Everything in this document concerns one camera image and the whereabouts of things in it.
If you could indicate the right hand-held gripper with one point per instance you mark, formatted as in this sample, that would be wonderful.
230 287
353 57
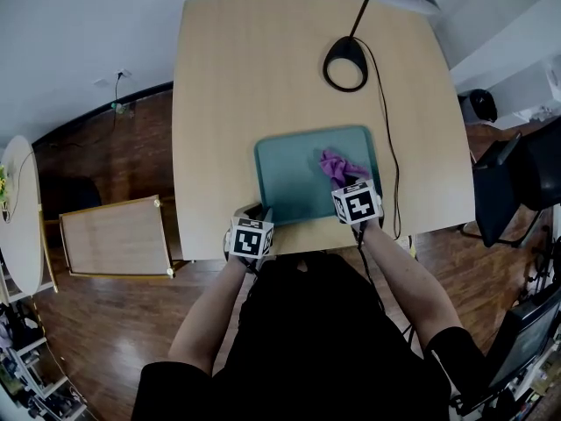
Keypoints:
357 204

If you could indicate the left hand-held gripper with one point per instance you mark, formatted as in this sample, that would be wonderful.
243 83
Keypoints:
247 241

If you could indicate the purple microfibre cloth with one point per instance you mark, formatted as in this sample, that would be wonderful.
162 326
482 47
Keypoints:
333 165

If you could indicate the teal plastic tray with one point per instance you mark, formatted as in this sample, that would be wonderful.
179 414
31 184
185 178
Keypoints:
289 178

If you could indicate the person's right forearm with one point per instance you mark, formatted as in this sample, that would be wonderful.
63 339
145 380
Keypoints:
407 287

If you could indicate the person's left forearm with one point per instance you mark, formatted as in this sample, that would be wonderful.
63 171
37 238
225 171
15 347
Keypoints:
206 318

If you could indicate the yellow black striped tape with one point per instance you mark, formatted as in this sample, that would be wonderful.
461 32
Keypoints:
412 246

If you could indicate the black desk lamp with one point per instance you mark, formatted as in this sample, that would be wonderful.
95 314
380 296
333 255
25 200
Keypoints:
344 64

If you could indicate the person's black clothing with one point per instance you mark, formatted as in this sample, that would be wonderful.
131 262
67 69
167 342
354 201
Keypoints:
315 344

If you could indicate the wooden side cart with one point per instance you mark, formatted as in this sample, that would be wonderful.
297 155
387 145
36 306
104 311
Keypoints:
114 237

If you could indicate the black mesh office chair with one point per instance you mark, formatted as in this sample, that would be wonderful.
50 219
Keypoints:
504 187

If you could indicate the waste bin with black bag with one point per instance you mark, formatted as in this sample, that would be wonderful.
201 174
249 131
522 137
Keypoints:
480 103

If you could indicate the small green plug adapter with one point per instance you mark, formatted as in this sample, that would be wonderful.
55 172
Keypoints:
119 108

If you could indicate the dark low chair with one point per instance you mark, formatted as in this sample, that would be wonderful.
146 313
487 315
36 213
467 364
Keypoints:
70 195

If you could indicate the white water dispenser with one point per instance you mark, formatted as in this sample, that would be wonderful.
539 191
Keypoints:
539 90

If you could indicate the black computer monitor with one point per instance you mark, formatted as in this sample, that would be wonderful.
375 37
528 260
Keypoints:
521 344

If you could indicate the round white table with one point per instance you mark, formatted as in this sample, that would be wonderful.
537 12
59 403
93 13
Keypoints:
22 217

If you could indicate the yellow flowers in pot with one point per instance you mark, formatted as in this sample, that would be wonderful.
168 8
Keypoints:
3 184

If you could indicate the cluttered white shelf rack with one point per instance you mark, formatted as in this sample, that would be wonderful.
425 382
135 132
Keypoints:
30 366

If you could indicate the white wall socket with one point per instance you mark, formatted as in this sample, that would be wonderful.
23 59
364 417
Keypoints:
101 83
124 73

